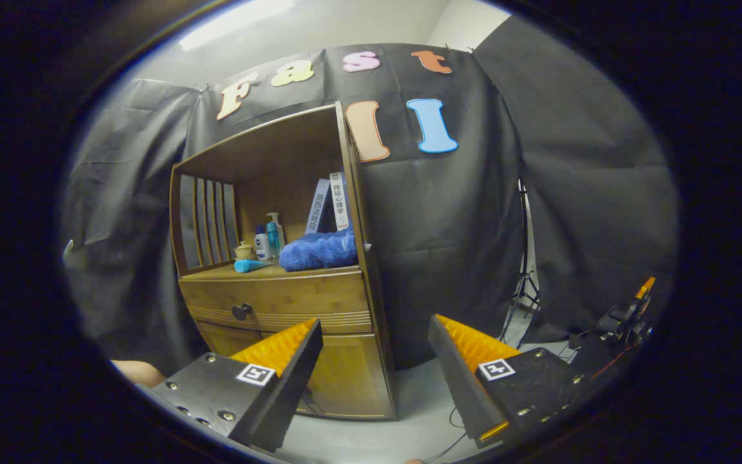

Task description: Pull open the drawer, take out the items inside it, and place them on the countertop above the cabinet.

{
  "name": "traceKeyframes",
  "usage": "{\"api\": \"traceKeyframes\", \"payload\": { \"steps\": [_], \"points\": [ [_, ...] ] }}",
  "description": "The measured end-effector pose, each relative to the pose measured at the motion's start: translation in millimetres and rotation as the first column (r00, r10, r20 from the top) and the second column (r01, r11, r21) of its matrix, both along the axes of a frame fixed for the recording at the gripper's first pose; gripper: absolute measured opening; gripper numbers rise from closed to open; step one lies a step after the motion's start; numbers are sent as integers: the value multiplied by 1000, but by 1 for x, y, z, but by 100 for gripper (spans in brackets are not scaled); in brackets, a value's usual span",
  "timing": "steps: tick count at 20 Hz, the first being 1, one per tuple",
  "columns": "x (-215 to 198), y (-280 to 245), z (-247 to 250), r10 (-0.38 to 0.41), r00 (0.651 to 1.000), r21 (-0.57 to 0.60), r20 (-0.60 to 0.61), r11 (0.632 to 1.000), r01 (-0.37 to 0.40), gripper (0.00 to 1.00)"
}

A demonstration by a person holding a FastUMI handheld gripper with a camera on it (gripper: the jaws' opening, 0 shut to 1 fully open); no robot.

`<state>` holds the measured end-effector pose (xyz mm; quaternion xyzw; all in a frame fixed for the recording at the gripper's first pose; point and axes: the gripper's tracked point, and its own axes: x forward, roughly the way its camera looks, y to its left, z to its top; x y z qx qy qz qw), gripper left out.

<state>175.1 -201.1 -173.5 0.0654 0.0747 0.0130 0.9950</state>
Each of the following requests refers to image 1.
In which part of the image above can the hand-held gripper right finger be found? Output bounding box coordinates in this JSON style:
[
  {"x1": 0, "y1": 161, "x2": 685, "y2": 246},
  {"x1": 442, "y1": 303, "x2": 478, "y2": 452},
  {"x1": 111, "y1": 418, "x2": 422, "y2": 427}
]
[{"x1": 428, "y1": 314, "x2": 604, "y2": 450}]

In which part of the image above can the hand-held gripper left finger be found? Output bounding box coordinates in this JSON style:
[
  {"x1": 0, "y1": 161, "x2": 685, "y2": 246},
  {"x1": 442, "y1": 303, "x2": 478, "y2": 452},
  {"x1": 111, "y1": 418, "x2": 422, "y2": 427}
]
[{"x1": 134, "y1": 318, "x2": 324, "y2": 453}]

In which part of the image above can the wooden drawer with black knob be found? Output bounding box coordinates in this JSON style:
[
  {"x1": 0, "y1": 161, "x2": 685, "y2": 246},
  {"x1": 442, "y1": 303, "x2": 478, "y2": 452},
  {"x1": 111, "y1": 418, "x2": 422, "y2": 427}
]
[{"x1": 179, "y1": 269, "x2": 373, "y2": 336}]

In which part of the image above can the wooden countertop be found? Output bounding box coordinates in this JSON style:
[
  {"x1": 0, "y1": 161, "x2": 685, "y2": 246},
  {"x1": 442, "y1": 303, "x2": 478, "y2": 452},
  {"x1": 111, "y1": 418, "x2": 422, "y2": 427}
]
[{"x1": 179, "y1": 261, "x2": 362, "y2": 282}]

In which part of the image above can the wooden cabinet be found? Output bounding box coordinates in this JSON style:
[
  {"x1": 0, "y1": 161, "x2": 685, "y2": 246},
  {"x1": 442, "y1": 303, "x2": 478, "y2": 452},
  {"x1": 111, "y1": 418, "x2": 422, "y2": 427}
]
[{"x1": 169, "y1": 101, "x2": 399, "y2": 421}]

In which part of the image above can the black light stand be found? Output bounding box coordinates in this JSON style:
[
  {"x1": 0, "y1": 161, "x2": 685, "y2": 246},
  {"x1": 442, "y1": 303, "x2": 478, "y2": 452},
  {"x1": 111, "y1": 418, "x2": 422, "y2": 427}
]
[{"x1": 499, "y1": 179, "x2": 542, "y2": 342}]

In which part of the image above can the person's leg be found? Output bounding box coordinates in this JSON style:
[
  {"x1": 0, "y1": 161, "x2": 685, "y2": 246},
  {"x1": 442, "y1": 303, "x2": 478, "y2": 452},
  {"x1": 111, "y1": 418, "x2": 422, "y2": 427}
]
[{"x1": 112, "y1": 360, "x2": 167, "y2": 389}]

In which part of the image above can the blue folded towel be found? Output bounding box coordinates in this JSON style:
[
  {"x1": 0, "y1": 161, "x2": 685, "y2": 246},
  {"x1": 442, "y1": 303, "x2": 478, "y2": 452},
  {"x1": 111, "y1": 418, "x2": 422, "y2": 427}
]
[{"x1": 279, "y1": 226, "x2": 359, "y2": 272}]

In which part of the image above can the blue pump bottle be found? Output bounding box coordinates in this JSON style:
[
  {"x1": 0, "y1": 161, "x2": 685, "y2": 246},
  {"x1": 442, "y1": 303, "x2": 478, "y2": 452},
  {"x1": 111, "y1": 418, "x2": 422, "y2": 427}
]
[{"x1": 265, "y1": 212, "x2": 286, "y2": 257}]

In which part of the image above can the black and orange gripper device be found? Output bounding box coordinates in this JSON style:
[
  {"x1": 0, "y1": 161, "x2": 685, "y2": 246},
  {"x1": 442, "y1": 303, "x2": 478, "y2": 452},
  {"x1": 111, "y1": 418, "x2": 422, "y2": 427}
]
[{"x1": 567, "y1": 277, "x2": 658, "y2": 381}]

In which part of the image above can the black backdrop cloth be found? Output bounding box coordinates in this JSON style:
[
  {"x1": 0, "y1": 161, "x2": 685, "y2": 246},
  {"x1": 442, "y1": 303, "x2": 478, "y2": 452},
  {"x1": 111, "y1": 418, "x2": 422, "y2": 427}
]
[{"x1": 62, "y1": 16, "x2": 680, "y2": 381}]

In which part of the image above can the grey book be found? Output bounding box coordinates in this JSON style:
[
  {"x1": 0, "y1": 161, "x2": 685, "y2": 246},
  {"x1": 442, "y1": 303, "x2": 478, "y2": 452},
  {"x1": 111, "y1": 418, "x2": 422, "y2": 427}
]
[{"x1": 305, "y1": 178, "x2": 332, "y2": 235}]

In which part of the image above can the white spine book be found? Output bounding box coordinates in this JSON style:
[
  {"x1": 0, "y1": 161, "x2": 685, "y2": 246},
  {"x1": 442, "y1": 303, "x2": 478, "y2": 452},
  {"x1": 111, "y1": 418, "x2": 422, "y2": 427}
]
[{"x1": 329, "y1": 171, "x2": 350, "y2": 231}]

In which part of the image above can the black floor cable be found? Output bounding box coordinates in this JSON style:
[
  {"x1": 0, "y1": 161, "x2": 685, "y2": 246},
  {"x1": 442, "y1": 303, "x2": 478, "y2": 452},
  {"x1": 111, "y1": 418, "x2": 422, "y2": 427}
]
[{"x1": 423, "y1": 406, "x2": 468, "y2": 463}]

